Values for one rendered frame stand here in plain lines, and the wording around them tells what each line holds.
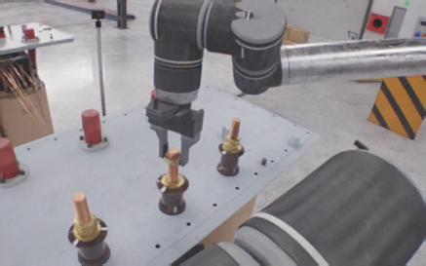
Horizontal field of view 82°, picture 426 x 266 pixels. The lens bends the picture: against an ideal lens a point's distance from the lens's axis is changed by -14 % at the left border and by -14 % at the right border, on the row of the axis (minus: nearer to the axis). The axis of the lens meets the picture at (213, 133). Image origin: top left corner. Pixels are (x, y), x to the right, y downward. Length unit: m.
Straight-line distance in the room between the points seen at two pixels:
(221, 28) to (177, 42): 0.09
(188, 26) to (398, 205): 0.44
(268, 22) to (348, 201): 0.36
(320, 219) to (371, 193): 0.06
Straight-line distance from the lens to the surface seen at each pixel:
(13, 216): 0.94
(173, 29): 0.56
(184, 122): 0.64
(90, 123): 1.08
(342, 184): 0.29
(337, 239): 0.26
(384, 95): 5.47
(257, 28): 0.52
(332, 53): 0.71
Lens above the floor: 1.99
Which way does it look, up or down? 31 degrees down
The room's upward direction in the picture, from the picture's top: 7 degrees clockwise
